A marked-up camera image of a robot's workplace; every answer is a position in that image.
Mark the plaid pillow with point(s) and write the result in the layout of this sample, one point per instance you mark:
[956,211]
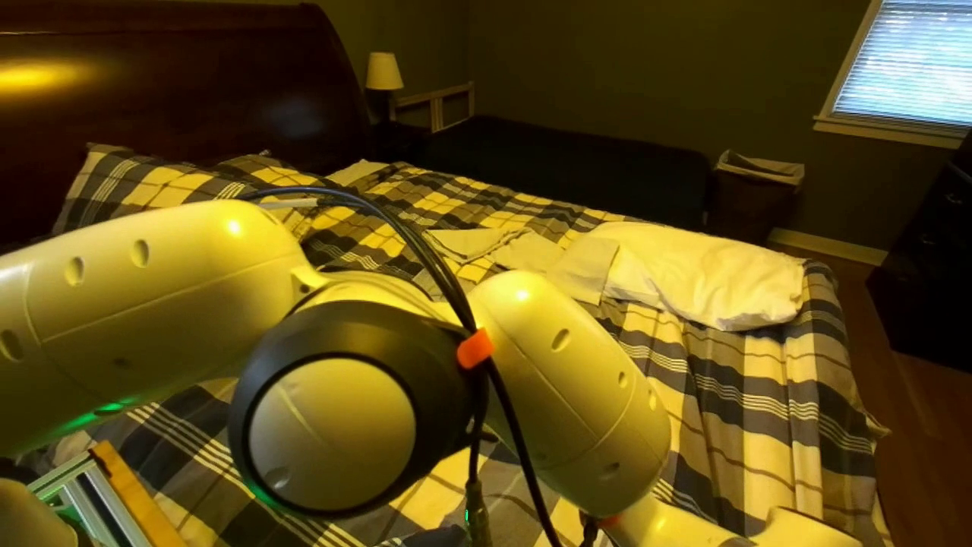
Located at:
[117,184]

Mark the wooden framed stand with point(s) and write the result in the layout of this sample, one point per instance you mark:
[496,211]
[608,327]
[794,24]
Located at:
[104,502]

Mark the dark wooden headboard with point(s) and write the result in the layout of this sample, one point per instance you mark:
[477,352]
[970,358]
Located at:
[177,81]

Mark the window with white frame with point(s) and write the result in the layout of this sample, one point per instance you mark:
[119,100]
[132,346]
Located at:
[905,74]

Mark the dark tall dresser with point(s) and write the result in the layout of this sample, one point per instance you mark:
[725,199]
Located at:
[923,287]

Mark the cream fitted mattress sheet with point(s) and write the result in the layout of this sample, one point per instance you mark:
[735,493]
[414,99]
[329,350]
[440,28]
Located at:
[712,281]

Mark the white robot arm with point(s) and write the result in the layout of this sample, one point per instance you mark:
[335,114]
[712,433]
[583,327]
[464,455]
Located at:
[349,384]

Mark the dark low bench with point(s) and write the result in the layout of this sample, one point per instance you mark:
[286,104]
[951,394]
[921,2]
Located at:
[614,175]

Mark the plaid black yellow bed sheet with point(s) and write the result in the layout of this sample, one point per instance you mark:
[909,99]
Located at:
[763,417]

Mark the small table lamp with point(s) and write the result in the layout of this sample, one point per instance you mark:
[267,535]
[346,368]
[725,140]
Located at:
[380,82]

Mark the white shelf unit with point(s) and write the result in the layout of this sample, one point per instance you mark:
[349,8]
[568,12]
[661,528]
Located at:
[434,110]

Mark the small bin with paper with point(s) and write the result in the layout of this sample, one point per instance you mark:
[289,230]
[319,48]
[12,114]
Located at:
[754,189]

